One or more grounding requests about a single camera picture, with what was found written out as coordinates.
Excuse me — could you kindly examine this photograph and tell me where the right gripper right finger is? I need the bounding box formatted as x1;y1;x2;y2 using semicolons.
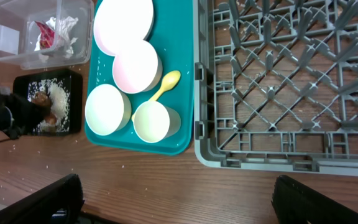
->
272;175;358;224

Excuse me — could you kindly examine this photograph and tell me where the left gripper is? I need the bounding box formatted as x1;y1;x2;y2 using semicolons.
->
0;92;47;140

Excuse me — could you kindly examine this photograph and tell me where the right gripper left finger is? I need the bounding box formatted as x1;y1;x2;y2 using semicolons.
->
0;174;85;224

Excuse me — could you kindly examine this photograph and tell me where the brown food chunk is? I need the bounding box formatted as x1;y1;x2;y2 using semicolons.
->
31;91;52;108

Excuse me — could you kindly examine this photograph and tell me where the red snack wrapper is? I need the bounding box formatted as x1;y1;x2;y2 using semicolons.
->
35;22;55;50

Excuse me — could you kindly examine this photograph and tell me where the white napkin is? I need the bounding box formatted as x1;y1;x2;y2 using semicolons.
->
34;16;78;58

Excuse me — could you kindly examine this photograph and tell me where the small white bowl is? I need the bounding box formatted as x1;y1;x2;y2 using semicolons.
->
85;84;132;136

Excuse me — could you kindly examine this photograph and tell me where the white cup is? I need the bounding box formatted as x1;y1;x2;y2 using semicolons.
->
132;101;181;143

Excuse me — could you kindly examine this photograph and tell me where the pink rice bowl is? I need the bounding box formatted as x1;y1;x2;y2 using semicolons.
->
112;40;163;94

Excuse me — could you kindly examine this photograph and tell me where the grey dishwasher rack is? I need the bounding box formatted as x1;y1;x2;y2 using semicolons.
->
193;0;358;176

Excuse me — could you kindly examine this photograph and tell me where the spilled rice pile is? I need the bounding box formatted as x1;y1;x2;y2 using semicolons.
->
27;78;70;135

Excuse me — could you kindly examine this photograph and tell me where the black plastic tray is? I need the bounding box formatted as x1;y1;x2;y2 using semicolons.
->
13;68;83;136

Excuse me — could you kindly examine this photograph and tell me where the clear plastic bin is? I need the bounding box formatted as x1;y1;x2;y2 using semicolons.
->
0;0;95;70

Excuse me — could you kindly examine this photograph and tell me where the large white plate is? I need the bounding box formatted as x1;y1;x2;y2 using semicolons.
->
93;0;154;56

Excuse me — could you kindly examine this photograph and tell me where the yellow plastic spoon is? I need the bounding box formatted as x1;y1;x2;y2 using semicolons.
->
131;70;182;122

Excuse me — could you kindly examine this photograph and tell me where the teal serving tray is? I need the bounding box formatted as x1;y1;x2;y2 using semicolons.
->
85;0;194;156

